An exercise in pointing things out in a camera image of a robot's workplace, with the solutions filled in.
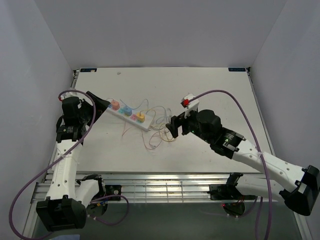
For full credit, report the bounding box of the pink charger cable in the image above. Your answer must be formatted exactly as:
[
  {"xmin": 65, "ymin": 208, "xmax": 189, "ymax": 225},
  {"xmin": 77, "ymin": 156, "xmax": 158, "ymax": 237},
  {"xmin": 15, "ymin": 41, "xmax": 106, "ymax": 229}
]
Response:
[{"xmin": 105, "ymin": 97, "xmax": 161, "ymax": 152}]

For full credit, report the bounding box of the left blue corner label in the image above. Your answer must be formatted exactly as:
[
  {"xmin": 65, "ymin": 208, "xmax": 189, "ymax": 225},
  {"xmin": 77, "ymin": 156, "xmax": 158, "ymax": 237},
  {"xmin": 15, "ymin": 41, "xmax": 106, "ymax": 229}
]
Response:
[{"xmin": 80, "ymin": 68, "xmax": 97, "ymax": 73}]

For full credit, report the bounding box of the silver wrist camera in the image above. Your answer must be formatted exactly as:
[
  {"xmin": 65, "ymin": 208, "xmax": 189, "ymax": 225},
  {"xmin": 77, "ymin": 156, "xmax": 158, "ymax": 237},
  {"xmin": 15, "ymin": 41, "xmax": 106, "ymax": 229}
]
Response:
[
  {"xmin": 181, "ymin": 93, "xmax": 200, "ymax": 119},
  {"xmin": 58, "ymin": 91, "xmax": 78, "ymax": 102}
]

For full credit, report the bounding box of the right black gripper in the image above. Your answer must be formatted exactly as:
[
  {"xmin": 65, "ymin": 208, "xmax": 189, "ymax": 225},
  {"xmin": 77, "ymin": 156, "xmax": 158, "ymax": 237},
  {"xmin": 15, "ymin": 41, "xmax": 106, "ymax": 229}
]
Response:
[{"xmin": 165, "ymin": 106, "xmax": 212, "ymax": 144}]

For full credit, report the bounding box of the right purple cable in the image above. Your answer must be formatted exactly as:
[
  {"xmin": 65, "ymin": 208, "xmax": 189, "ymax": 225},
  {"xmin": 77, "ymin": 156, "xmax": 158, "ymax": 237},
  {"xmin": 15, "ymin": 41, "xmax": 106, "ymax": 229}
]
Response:
[{"xmin": 181, "ymin": 89, "xmax": 273, "ymax": 240}]

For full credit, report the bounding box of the white colourful power strip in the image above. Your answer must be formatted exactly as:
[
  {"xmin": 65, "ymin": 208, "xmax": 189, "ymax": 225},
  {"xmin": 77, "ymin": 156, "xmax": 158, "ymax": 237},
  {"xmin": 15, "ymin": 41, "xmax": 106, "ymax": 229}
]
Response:
[{"xmin": 106, "ymin": 104, "xmax": 155, "ymax": 132}]

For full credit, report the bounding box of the yellow thin cable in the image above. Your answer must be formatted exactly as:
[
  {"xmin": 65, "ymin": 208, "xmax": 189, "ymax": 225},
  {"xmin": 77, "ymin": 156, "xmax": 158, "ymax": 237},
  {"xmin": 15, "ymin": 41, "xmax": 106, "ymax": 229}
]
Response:
[{"xmin": 140, "ymin": 106, "xmax": 176, "ymax": 143}]

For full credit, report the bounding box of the pink charger plug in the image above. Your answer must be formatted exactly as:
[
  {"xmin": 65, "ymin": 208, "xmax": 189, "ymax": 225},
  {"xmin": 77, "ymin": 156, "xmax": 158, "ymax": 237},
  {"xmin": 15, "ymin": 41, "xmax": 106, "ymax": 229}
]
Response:
[{"xmin": 110, "ymin": 100, "xmax": 120, "ymax": 111}]

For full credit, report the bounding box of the yellow charger plug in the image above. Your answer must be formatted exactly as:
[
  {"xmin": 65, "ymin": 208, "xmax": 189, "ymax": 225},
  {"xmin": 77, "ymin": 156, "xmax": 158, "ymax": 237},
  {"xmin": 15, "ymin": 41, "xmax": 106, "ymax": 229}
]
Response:
[{"xmin": 136, "ymin": 111, "xmax": 145, "ymax": 123}]

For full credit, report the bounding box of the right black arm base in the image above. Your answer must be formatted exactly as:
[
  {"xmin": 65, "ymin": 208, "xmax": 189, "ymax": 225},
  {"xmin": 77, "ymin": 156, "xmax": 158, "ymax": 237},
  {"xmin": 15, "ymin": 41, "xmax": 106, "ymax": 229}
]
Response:
[{"xmin": 207, "ymin": 172, "xmax": 256, "ymax": 201}]

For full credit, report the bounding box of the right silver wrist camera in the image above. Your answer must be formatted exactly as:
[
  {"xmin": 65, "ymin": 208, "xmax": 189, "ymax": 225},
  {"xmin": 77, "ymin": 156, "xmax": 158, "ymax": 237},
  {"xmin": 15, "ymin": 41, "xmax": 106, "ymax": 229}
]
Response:
[{"xmin": 181, "ymin": 93, "xmax": 200, "ymax": 119}]

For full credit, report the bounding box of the right blue corner label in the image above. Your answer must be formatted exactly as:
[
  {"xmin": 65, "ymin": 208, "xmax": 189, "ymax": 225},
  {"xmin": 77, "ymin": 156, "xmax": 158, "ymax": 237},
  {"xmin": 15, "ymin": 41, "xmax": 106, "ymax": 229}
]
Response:
[{"xmin": 228, "ymin": 67, "xmax": 247, "ymax": 72}]

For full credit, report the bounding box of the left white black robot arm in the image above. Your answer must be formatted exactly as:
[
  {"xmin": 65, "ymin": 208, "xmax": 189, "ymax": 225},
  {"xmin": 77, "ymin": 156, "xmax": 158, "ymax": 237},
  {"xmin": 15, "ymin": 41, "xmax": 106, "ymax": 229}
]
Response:
[{"xmin": 36, "ymin": 91, "xmax": 110, "ymax": 232}]

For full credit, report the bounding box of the blue charger cable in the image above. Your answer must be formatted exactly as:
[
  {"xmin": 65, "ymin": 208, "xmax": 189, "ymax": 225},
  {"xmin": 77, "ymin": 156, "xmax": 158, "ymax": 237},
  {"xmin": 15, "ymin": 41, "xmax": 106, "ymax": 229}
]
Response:
[{"xmin": 119, "ymin": 98, "xmax": 171, "ymax": 126}]

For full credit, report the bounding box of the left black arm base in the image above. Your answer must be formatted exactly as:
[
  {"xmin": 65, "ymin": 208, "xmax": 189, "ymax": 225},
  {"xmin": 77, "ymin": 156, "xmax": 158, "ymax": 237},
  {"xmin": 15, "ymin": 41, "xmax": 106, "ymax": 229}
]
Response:
[{"xmin": 82, "ymin": 174, "xmax": 122, "ymax": 200}]

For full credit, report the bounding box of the blue corner label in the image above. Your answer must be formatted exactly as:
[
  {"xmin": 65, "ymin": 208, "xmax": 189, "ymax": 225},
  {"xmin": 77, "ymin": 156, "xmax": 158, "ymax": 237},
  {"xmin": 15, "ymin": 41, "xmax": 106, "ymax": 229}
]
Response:
[
  {"xmin": 80, "ymin": 68, "xmax": 97, "ymax": 73},
  {"xmin": 228, "ymin": 67, "xmax": 247, "ymax": 72}
]

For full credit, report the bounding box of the blue charger plug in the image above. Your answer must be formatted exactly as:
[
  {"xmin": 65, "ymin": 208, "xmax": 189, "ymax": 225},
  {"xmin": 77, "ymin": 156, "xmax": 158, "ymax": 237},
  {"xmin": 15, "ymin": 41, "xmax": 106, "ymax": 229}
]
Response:
[{"xmin": 123, "ymin": 106, "xmax": 132, "ymax": 117}]

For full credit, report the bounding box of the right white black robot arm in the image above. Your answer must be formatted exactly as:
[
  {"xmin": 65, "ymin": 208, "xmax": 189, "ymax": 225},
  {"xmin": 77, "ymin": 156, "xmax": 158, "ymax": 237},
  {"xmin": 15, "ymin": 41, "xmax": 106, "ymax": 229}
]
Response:
[{"xmin": 165, "ymin": 109, "xmax": 320, "ymax": 216}]

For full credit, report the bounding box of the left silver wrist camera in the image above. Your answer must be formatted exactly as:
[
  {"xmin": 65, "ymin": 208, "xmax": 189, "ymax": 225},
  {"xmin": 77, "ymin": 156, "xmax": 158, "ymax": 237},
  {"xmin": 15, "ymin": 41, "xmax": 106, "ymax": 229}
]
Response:
[{"xmin": 58, "ymin": 91, "xmax": 78, "ymax": 102}]

